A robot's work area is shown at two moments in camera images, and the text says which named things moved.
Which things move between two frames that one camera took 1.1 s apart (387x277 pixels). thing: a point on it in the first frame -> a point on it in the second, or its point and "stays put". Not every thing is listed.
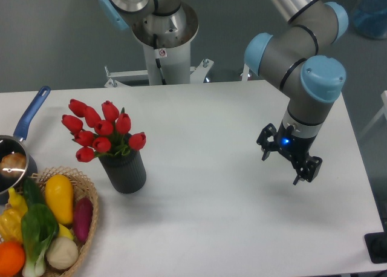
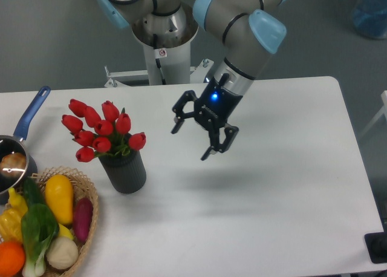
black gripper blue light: (294, 147) -> (216, 104)
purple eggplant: (83, 218) stays put
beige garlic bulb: (61, 253) stays put
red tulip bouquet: (109, 135) stays put
